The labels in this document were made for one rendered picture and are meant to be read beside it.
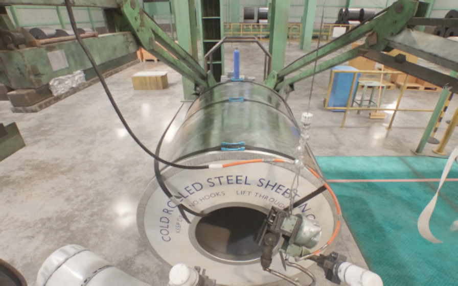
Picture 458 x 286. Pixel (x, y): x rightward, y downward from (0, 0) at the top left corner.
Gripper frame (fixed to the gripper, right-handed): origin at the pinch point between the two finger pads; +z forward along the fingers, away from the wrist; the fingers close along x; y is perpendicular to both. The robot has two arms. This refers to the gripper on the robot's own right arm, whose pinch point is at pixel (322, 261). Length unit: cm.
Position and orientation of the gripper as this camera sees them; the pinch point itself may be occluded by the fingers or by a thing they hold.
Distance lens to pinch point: 135.7
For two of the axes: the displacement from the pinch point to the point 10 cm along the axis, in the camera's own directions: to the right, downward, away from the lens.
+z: -2.1, 2.0, 9.6
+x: -3.7, 8.9, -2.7
